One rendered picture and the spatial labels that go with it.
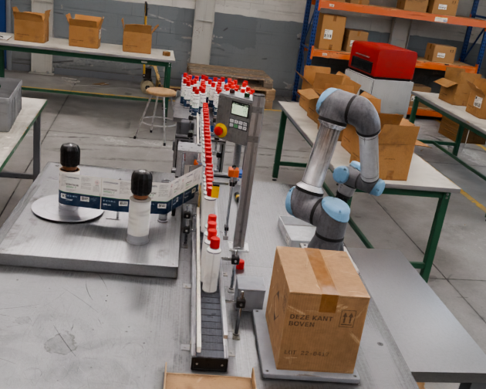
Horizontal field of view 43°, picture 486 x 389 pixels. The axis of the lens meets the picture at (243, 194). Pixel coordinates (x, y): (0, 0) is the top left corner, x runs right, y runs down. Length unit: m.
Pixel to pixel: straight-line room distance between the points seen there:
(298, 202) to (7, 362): 1.22
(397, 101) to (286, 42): 2.79
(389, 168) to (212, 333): 2.36
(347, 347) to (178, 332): 0.55
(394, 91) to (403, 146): 3.92
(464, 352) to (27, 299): 1.50
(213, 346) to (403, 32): 9.11
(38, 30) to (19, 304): 5.93
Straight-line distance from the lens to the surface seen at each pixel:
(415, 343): 2.26
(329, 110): 2.41
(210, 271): 2.15
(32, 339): 2.02
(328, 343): 1.90
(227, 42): 10.01
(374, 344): 2.19
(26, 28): 7.91
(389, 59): 7.84
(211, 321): 2.04
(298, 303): 1.81
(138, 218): 2.44
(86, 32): 7.82
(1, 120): 4.12
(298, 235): 2.86
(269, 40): 10.11
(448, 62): 10.26
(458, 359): 2.25
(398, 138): 4.02
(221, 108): 2.52
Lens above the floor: 1.98
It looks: 21 degrees down
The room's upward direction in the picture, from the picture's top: 8 degrees clockwise
